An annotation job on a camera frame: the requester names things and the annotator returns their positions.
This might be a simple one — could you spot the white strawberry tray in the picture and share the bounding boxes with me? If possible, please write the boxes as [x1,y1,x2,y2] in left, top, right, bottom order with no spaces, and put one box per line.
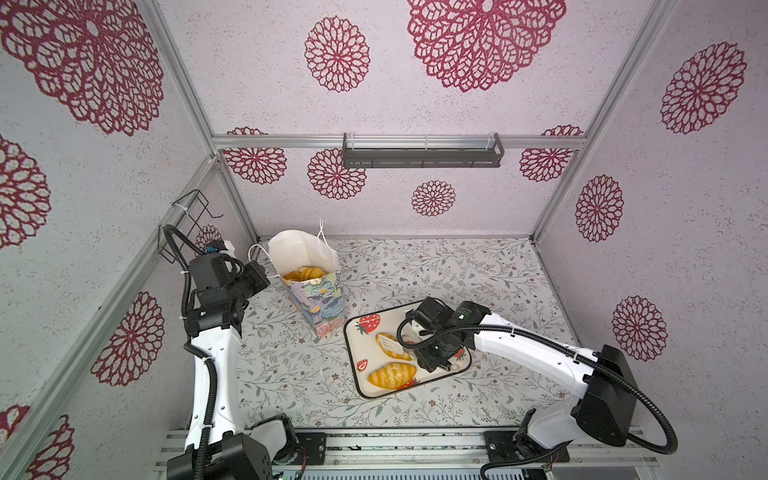
[343,302,472,400]

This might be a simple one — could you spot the cream slotted tongs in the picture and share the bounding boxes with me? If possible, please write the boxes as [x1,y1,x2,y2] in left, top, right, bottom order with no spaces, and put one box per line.
[377,333,421,358]

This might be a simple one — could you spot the floral paper bag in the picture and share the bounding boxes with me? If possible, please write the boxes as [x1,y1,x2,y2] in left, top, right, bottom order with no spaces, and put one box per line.
[247,223,347,338]

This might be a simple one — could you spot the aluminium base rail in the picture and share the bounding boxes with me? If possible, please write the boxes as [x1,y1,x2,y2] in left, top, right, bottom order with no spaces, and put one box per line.
[273,427,664,479]

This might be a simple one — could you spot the large oval striped loaf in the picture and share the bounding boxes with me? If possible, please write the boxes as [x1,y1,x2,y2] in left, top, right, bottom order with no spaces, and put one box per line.
[367,362,418,390]

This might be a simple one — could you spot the black wire basket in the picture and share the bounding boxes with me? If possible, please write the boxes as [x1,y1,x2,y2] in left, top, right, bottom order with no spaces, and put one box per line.
[171,189,223,255]

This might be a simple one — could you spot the striped roll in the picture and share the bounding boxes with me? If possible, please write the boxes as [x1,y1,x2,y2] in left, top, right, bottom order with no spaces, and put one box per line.
[375,332,415,362]

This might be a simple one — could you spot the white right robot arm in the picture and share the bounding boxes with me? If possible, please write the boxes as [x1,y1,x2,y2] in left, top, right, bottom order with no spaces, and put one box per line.
[395,297,679,478]

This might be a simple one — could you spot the round yellow bun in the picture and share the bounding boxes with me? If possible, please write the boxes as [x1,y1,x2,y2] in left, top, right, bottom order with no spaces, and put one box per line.
[283,266,326,282]

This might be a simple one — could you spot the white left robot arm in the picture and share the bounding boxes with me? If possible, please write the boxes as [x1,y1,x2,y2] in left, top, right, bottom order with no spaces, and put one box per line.
[160,224,296,479]

